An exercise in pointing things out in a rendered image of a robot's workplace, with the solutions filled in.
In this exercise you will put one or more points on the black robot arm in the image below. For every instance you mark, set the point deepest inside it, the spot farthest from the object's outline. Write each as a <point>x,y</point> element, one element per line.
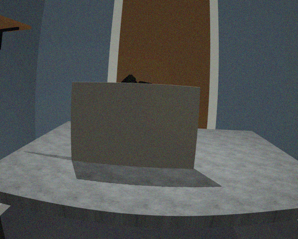
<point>129,79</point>

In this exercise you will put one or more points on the grey flat rectangular board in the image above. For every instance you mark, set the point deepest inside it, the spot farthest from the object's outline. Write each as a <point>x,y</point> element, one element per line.
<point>134,124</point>

